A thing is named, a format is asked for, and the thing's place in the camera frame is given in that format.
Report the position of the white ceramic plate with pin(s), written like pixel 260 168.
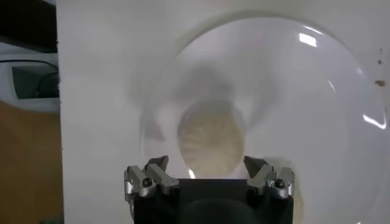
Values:
pixel 289 91

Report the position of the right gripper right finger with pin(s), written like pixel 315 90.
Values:
pixel 268 179

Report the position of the white steamed baozi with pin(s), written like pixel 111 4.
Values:
pixel 210 140

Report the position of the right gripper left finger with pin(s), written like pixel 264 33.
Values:
pixel 143 179

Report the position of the white robot base body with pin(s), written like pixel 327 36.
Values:
pixel 30 105

